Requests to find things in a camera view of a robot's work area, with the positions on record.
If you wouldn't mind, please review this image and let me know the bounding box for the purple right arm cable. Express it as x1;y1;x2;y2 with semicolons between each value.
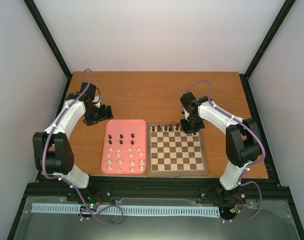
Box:
186;79;267;223

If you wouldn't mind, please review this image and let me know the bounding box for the black aluminium frame rail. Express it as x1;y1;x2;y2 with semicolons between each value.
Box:
23;176;294;206

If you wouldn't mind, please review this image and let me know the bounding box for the wooden chess board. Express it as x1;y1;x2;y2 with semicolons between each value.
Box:
147;122;209;177

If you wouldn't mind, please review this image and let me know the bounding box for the pink plastic tray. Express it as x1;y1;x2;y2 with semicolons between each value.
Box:
101;119;147;175

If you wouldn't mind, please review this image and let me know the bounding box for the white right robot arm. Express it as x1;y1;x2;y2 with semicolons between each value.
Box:
180;92;265;191

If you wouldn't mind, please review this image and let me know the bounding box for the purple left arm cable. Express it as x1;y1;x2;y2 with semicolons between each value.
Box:
41;68;124;225

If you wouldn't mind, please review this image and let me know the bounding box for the light blue cable duct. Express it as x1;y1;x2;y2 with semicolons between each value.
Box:
30;203;220;218

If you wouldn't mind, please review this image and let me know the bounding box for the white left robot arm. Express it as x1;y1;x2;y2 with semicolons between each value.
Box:
32;82;113;202

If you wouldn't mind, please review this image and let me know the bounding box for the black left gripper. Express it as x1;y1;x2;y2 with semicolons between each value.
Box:
84;104;115;126

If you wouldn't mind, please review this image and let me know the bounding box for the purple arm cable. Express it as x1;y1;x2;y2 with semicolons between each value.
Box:
41;68;124;225
186;79;267;223

